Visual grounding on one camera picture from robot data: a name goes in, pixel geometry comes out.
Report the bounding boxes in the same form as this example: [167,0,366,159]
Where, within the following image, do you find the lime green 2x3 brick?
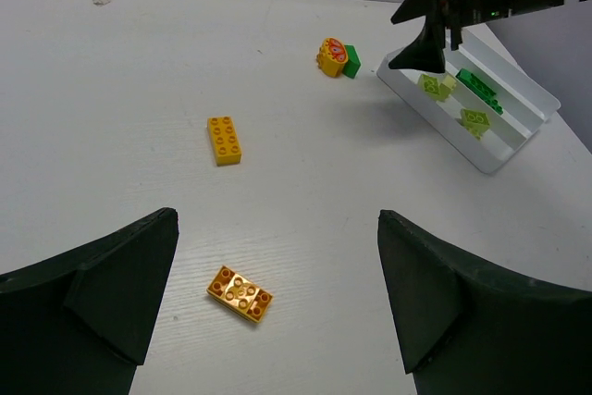
[417,74,444,101]

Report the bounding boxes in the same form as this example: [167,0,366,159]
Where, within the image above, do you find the yellow upside-down brick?
[206,265,274,324]

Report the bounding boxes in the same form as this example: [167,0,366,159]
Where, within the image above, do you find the dark green brick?
[342,44,361,79]

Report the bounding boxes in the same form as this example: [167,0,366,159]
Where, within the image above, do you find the green upside-down plate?
[456,68,496,102]

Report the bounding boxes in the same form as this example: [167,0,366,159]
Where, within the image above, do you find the yellow round printed brick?
[316,37,349,78]

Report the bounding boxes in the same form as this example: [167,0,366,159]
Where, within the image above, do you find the lime green 2x2 brick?
[438,74,457,102]

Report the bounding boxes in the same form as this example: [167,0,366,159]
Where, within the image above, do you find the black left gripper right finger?
[377,210,591,394]

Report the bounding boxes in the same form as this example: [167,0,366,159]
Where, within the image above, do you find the white three-compartment tray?
[376,31,561,174]

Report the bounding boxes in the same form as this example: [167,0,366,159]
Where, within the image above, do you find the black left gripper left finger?
[1,208,179,394]

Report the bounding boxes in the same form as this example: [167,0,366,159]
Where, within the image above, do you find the lime green small brick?
[461,108,491,141]

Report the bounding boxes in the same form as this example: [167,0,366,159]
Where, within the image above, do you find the yellow 2x4 brick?
[207,116,242,167]

